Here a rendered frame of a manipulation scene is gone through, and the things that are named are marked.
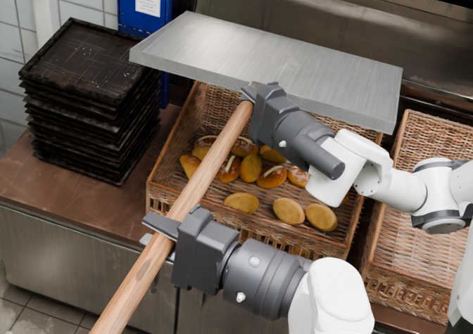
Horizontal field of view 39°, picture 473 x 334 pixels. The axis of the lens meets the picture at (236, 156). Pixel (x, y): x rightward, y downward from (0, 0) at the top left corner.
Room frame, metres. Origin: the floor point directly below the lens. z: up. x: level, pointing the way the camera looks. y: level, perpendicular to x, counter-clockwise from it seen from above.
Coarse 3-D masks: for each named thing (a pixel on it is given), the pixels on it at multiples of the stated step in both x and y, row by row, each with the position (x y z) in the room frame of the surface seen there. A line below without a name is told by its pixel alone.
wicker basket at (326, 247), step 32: (192, 96) 1.44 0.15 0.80; (224, 96) 1.56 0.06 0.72; (192, 128) 1.47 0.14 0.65; (352, 128) 1.48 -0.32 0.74; (160, 160) 1.22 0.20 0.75; (160, 192) 1.15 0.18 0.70; (224, 192) 1.29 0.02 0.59; (256, 192) 1.30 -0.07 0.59; (288, 192) 1.32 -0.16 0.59; (352, 192) 1.36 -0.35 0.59; (256, 224) 1.09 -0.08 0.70; (352, 224) 1.10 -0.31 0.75; (320, 256) 1.11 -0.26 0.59
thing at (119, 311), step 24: (240, 120) 0.87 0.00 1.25; (216, 144) 0.78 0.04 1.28; (216, 168) 0.72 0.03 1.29; (192, 192) 0.64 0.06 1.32; (168, 216) 0.57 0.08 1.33; (168, 240) 0.53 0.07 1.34; (144, 264) 0.47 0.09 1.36; (120, 288) 0.43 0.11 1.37; (144, 288) 0.44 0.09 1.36; (120, 312) 0.39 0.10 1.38
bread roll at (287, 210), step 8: (280, 200) 1.23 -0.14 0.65; (288, 200) 1.23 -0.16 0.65; (280, 208) 1.22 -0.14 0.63; (288, 208) 1.21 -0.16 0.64; (296, 208) 1.21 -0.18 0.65; (280, 216) 1.20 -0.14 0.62; (288, 216) 1.20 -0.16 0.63; (296, 216) 1.19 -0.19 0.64; (304, 216) 1.20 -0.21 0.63; (296, 224) 1.18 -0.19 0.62
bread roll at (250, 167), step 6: (246, 156) 1.39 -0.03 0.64; (252, 156) 1.39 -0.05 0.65; (246, 162) 1.35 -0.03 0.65; (252, 162) 1.36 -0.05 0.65; (258, 162) 1.38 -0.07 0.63; (240, 168) 1.35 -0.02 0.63; (246, 168) 1.34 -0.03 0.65; (252, 168) 1.34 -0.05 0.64; (258, 168) 1.36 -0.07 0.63; (240, 174) 1.33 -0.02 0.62; (246, 174) 1.32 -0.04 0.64; (252, 174) 1.32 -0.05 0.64; (258, 174) 1.34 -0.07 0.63; (246, 180) 1.31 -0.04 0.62; (252, 180) 1.32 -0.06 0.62
